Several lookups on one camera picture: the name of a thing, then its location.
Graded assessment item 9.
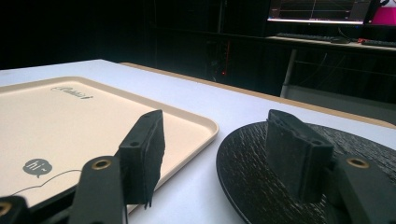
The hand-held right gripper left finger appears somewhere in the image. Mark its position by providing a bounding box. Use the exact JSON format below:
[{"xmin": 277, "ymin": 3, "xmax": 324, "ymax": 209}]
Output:
[{"xmin": 115, "ymin": 109, "xmax": 166, "ymax": 210}]

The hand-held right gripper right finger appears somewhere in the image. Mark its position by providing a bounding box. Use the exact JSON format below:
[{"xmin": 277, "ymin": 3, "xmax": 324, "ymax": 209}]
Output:
[{"xmin": 264, "ymin": 108, "xmax": 335, "ymax": 204}]

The black round plate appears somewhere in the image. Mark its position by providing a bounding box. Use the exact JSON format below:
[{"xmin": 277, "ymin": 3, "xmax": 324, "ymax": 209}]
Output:
[{"xmin": 216, "ymin": 120, "xmax": 396, "ymax": 224}]

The beige plastic tray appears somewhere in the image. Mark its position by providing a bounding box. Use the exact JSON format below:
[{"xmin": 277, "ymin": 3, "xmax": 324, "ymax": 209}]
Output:
[{"xmin": 0, "ymin": 76, "xmax": 219, "ymax": 215}]

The wooden desk with metal legs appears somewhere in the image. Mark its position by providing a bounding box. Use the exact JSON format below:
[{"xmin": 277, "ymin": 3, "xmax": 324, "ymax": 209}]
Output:
[{"xmin": 265, "ymin": 35, "xmax": 396, "ymax": 125}]

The black keyboard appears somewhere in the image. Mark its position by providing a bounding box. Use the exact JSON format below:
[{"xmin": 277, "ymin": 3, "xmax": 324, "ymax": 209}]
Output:
[
  {"xmin": 275, "ymin": 32, "xmax": 335, "ymax": 42},
  {"xmin": 361, "ymin": 39, "xmax": 396, "ymax": 49}
]

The black computer mouse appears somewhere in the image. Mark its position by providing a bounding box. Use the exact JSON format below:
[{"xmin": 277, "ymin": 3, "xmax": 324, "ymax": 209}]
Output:
[{"xmin": 330, "ymin": 36, "xmax": 351, "ymax": 45}]

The computer monitor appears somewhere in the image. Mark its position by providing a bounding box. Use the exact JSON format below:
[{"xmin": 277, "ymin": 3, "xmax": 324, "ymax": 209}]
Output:
[{"xmin": 266, "ymin": 0, "xmax": 372, "ymax": 25}]

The pink box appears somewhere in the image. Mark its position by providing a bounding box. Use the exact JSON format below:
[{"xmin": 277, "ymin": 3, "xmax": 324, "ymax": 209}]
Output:
[{"xmin": 371, "ymin": 7, "xmax": 396, "ymax": 26}]

